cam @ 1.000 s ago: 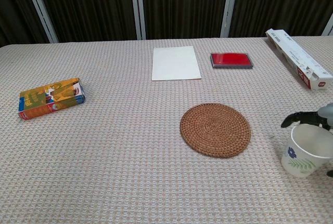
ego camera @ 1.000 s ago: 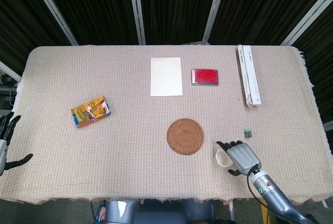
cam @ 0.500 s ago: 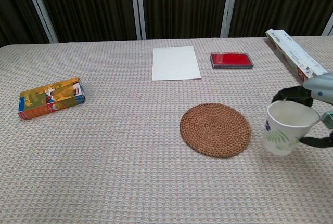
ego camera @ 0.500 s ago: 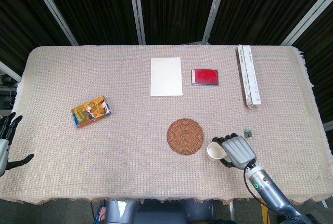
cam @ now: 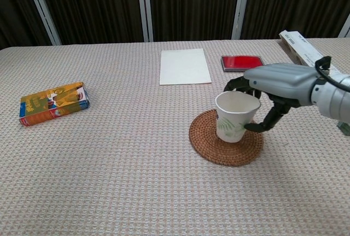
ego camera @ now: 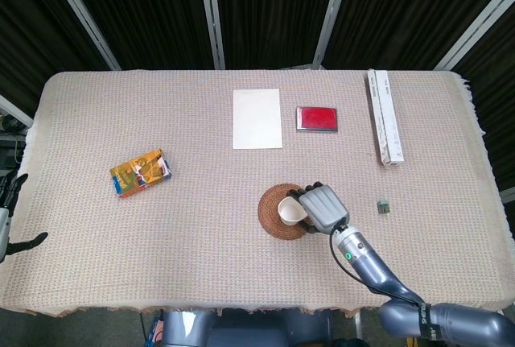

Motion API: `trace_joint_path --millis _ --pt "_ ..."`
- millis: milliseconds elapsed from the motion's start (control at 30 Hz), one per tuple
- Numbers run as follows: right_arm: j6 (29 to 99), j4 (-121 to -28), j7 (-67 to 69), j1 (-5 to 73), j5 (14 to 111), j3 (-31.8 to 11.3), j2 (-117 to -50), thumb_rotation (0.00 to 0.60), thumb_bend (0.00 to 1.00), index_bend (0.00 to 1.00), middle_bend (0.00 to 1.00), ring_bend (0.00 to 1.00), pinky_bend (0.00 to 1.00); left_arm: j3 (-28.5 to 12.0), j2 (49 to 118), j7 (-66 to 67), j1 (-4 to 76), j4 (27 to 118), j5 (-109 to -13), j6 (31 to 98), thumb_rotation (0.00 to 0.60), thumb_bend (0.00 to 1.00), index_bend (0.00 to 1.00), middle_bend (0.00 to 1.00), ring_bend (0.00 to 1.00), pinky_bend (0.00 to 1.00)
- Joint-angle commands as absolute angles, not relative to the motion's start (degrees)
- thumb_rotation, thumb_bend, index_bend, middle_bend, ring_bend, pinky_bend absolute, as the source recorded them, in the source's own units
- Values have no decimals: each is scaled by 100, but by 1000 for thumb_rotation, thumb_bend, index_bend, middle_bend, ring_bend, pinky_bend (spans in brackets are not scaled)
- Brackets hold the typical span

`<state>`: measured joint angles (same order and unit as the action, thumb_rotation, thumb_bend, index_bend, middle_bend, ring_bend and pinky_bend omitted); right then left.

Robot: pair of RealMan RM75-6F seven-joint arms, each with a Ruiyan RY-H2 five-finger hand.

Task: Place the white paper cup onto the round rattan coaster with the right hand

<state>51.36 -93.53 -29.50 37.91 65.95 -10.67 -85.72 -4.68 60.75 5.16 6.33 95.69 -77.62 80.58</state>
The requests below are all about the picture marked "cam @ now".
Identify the red ink pad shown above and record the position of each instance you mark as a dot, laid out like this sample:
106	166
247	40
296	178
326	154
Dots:
242	63

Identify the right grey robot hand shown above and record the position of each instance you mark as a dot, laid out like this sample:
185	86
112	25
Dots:
284	78

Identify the white paper cup leaf print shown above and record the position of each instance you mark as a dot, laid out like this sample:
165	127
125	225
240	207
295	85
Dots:
235	115

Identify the white paper sheet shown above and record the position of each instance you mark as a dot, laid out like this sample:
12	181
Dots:
185	66

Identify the grey vertical partition post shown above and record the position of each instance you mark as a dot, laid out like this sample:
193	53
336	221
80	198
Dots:
143	7
240	6
42	8
345	26

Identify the patterned beige tablecloth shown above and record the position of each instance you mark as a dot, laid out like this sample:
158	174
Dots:
109	151

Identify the dark ribbed curtain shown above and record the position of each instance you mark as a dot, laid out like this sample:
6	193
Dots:
194	3

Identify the round woven rattan coaster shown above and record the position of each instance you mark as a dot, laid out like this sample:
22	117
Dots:
226	143

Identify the orange yellow snack box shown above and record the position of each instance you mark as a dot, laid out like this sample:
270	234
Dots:
54	103

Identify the long white cardboard box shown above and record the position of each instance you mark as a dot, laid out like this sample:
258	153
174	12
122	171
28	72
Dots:
306	51

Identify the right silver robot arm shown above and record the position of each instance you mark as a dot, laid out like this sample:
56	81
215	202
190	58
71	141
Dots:
332	97

